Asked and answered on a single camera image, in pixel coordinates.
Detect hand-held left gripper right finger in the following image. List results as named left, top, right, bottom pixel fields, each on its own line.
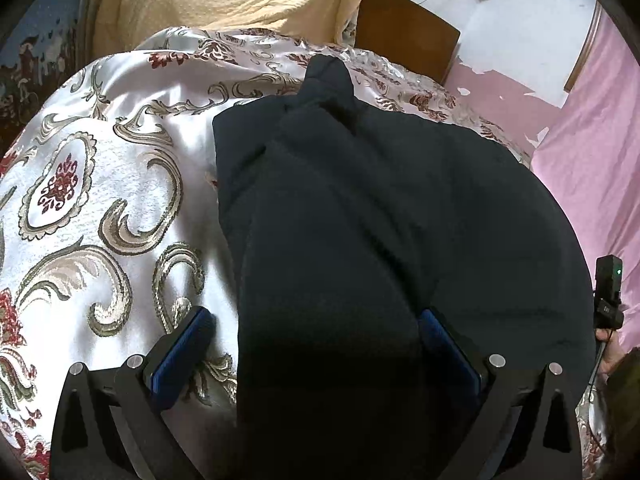
left=419, top=308, right=584, bottom=480

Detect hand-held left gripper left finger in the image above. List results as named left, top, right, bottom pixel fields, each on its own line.
left=50, top=306, right=217, bottom=480

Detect black padded jacket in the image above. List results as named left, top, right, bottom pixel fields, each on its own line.
left=212, top=54, right=598, bottom=480

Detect person's right forearm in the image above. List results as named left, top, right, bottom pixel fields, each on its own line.
left=601, top=346, right=640, bottom=480

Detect person's right hand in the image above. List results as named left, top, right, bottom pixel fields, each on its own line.
left=596, top=327, right=627, bottom=377

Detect pink curtain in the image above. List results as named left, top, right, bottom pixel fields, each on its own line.
left=530, top=10, right=640, bottom=353

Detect floral satin bedspread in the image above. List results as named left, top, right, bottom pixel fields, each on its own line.
left=0, top=27, right=610, bottom=480

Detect wooden headboard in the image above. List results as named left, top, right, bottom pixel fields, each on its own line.
left=356, top=0, right=461, bottom=86

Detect blue patterned cloth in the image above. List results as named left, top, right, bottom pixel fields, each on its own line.
left=0, top=0, right=97, bottom=136

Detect yellow cloth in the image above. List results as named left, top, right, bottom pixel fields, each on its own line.
left=92, top=0, right=373, bottom=55

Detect thin black cable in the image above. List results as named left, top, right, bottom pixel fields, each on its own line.
left=584, top=330, right=608, bottom=463

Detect wooden frame strip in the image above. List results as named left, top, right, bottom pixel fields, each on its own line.
left=563, top=2, right=604, bottom=94

